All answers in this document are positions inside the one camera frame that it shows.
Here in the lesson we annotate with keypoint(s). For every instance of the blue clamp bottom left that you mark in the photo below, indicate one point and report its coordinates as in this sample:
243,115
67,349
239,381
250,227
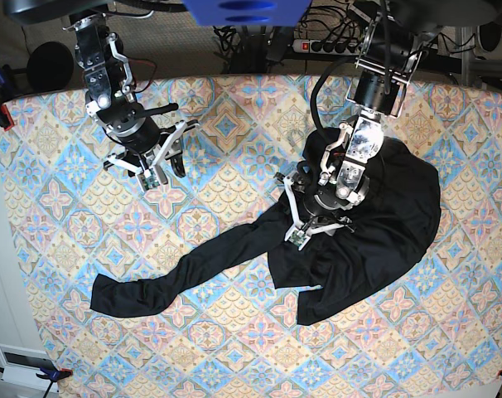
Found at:
52,374

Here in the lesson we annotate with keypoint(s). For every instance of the white wall vent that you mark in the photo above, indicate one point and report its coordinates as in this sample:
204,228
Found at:
17,356

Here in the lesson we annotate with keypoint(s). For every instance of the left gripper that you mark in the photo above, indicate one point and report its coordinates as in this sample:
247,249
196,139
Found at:
327,193

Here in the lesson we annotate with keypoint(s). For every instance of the black round stool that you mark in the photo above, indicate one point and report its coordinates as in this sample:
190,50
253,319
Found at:
50,67

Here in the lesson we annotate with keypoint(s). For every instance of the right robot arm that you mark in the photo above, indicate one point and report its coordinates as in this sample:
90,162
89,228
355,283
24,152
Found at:
111,97

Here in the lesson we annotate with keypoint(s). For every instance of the red black clamp left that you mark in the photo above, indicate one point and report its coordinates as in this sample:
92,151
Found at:
0,114

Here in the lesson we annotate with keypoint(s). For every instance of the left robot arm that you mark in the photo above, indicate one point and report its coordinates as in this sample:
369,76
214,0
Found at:
396,34

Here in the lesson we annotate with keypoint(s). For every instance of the white power strip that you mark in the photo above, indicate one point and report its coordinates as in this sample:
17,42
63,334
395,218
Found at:
333,48

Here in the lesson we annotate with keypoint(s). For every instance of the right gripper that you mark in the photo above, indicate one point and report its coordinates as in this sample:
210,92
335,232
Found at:
143,139

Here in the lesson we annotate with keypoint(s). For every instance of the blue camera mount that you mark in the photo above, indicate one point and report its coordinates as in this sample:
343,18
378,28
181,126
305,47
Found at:
276,13

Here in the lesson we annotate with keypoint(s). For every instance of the white round speaker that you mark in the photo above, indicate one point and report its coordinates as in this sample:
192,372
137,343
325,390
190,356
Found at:
489,36

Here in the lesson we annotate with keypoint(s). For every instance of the patterned tablecloth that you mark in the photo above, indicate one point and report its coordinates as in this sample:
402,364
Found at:
437,330

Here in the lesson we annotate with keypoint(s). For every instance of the black long-sleeve t-shirt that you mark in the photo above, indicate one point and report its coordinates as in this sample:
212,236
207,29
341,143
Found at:
389,232

